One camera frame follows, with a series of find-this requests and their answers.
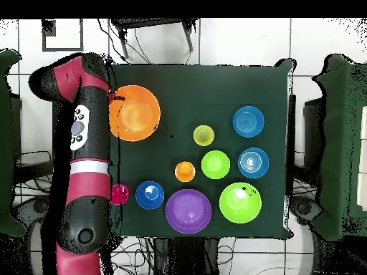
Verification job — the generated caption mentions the large orange bowl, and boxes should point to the large orange bowl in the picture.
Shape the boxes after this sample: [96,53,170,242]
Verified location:
[108,85,161,143]

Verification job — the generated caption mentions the black stool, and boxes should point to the black stool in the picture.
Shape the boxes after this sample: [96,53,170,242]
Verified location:
[110,18,200,59]

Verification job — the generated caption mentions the yellow cup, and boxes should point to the yellow cup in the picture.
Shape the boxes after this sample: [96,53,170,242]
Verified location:
[193,125,215,148]

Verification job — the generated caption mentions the red cup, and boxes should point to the red cup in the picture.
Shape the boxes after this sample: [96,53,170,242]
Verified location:
[110,183,130,206]

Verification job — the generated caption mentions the orange cup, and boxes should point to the orange cup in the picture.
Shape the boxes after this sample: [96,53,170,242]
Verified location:
[174,160,196,183]

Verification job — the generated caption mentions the dark blue bowl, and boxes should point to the dark blue bowl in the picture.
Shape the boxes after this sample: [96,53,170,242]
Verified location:
[135,180,166,211]

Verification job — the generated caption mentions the black metal stand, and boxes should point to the black metal stand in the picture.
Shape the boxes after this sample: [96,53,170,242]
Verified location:
[287,94,326,198]
[12,94,55,185]

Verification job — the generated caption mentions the dark green tablecloth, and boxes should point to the dark green tablecloth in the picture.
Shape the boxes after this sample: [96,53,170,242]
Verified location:
[108,58,296,240]

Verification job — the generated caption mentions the green cloth side table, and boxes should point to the green cloth side table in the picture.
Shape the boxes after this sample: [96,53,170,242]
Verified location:
[0,49,27,237]
[312,54,367,241]

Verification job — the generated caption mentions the small green bowl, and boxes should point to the small green bowl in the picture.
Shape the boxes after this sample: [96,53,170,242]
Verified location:
[201,150,231,180]

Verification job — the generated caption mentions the light blue bowl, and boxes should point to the light blue bowl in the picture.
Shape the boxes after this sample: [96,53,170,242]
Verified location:
[232,105,265,138]
[237,147,270,179]

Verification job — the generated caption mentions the purple bowl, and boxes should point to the purple bowl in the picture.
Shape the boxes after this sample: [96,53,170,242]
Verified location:
[165,188,212,235]

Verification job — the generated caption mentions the large green bowl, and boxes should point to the large green bowl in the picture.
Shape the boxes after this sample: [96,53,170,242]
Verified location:
[219,182,262,224]

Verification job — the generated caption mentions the white boxes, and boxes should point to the white boxes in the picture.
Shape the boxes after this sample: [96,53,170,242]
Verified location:
[356,105,367,211]

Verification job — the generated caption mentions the black square floor frame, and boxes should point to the black square floor frame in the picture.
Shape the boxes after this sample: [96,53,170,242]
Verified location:
[42,18,85,52]

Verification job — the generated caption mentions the bundle of floor cables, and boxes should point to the bundle of floor cables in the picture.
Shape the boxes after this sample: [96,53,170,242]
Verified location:
[12,150,156,275]

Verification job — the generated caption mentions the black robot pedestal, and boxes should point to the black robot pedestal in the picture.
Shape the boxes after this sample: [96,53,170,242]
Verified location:
[151,236,219,275]

